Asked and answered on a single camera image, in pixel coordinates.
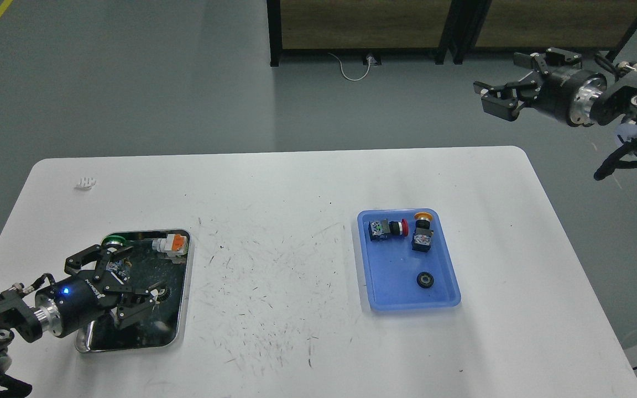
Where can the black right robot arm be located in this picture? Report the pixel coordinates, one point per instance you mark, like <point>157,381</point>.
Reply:
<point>618,102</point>

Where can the red push button switch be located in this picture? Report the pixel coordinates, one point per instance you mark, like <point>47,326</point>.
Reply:
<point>382,229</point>

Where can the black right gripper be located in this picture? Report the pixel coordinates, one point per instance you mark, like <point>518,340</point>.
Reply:
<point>566,94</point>

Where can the right wooden cabinet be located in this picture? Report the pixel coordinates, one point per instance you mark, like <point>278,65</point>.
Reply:
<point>528,26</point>

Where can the black gear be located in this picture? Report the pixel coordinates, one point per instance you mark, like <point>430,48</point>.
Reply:
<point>160,293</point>
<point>425,280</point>

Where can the small white plastic piece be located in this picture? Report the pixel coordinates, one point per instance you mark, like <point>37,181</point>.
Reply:
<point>85,184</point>

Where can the wooden cabinet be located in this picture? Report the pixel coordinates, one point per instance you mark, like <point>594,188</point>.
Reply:
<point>528,26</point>
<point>362,28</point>

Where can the blue plastic tray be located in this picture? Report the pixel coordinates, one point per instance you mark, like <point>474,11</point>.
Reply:
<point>391,266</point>

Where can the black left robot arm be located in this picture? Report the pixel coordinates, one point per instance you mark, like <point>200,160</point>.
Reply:
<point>17,319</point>

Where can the green push button switch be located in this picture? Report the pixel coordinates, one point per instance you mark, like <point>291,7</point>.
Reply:
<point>121,267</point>

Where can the silver metal tray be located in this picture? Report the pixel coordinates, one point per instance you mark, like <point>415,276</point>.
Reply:
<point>163,326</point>

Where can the left wooden cabinet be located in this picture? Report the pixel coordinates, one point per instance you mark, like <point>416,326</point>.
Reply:
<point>362,28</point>

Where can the orange white switch part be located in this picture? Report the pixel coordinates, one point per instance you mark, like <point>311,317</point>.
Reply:
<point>173,247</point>

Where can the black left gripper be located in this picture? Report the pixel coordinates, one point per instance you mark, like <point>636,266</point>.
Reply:
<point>70,304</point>

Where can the yellow push button switch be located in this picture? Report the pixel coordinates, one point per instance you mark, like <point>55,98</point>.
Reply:
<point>423,233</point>

